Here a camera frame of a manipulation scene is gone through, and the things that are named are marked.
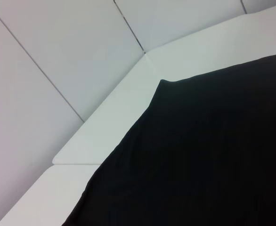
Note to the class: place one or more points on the black shirt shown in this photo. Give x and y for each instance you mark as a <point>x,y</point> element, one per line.
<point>199,153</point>

